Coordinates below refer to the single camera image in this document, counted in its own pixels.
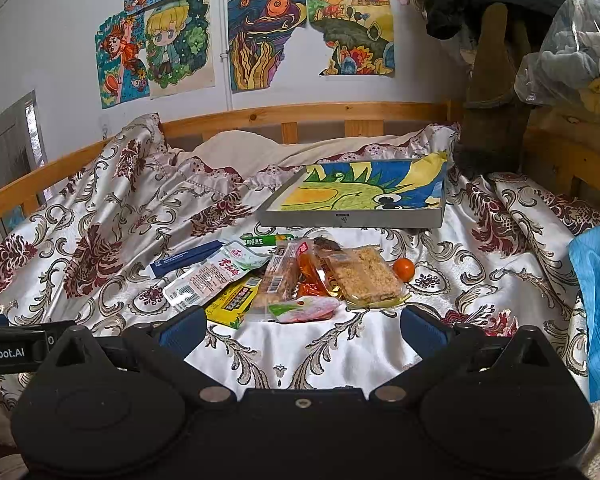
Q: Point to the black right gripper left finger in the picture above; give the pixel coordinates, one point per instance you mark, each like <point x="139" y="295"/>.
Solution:
<point x="116" y="401"/>

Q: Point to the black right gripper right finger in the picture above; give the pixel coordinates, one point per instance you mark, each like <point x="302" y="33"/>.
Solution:
<point x="472" y="391"/>

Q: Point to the small orange tangerine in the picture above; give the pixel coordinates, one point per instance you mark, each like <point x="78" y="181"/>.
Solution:
<point x="404" y="269"/>

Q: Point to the yellow biscuit pack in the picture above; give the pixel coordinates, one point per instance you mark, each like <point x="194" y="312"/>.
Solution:
<point x="230" y="307"/>

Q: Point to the blue white packet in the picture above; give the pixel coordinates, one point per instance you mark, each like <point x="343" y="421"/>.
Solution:
<point x="197" y="254"/>

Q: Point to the rice crisp cake pack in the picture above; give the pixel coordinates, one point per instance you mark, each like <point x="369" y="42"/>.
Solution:
<point x="363" y="277"/>

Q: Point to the white green snack packet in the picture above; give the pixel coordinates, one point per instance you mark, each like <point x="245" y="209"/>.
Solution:
<point x="206" y="279"/>

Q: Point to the pink white snack packet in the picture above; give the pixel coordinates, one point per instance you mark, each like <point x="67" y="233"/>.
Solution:
<point x="304" y="309"/>

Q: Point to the clear brown bread packet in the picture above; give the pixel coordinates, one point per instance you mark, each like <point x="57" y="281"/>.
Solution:
<point x="281" y="276"/>

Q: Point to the green candy tube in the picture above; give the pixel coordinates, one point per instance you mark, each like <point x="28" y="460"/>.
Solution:
<point x="267" y="240"/>

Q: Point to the dark dried snack packet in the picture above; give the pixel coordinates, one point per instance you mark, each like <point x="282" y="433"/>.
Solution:
<point x="324" y="244"/>

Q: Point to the orange snack pouch red label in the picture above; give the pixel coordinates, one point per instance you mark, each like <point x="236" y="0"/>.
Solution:
<point x="313" y="280"/>

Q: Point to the floral satin bed cover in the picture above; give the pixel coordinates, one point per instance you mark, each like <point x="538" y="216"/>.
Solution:
<point x="499" y="261"/>

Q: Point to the grey door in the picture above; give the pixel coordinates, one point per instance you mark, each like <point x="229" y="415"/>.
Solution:
<point x="21" y="143"/>

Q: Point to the grey tray with drawing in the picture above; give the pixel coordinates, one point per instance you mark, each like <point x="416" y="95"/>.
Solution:
<point x="379" y="194"/>

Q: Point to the brown hanging garment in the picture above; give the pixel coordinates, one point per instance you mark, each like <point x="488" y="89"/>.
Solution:
<point x="495" y="85"/>

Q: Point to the orange haired girl drawing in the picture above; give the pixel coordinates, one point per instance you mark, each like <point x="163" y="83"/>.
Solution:
<point x="122" y="74"/>

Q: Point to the cream blanket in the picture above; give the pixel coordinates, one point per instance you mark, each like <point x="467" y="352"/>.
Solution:
<point x="247" y="152"/>

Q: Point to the clear plastic bag of clothes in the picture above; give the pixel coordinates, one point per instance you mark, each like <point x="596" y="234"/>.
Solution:
<point x="566" y="69"/>

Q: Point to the anime boy drawing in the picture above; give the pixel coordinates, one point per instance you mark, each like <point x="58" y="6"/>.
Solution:
<point x="178" y="47"/>

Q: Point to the blue swirl fish drawing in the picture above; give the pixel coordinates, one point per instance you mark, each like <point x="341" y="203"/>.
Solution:
<point x="257" y="33"/>

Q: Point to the landscape flowers drawing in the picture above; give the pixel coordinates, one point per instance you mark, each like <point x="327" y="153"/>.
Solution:
<point x="360" y="34"/>

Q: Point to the wooden bed frame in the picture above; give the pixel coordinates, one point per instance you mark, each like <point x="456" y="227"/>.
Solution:
<point x="561" y="148"/>

